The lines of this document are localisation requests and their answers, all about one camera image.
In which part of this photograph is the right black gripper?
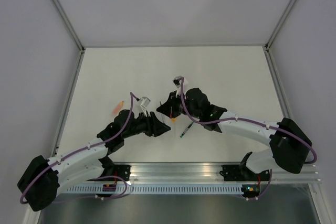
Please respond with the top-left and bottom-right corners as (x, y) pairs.
(157, 91), (201, 120)

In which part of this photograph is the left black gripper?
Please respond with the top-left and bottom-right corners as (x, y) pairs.
(122, 110), (171, 139)

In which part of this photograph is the green pen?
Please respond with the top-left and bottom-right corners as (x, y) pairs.
(180, 121), (194, 138)

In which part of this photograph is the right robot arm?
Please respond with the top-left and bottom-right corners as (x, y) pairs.
(157, 88), (313, 180)

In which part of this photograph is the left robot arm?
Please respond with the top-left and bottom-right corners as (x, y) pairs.
(17, 110), (171, 211)

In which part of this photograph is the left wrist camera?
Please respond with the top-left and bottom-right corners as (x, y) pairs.
(137, 97), (151, 114)

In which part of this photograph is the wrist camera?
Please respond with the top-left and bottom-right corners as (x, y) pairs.
(137, 97), (151, 114)
(173, 76), (188, 97)

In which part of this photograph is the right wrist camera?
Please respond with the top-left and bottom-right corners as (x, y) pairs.
(173, 76), (188, 97)

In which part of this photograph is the aluminium mounting rail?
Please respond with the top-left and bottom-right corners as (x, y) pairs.
(117, 163), (321, 184)

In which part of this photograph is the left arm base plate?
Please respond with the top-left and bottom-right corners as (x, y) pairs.
(112, 164), (131, 182)

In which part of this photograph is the white slotted cable duct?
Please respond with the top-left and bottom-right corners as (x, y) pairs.
(65, 183), (243, 195)

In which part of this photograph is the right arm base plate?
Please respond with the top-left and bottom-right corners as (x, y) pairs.
(219, 164), (270, 182)

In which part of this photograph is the right aluminium frame post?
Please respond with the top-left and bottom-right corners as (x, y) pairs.
(263, 0), (298, 119)

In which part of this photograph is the aluminium frame post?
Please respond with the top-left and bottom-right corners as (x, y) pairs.
(263, 0), (298, 119)
(50, 0), (85, 155)

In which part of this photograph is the left aluminium frame post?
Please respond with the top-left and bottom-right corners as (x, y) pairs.
(50, 0), (85, 155)

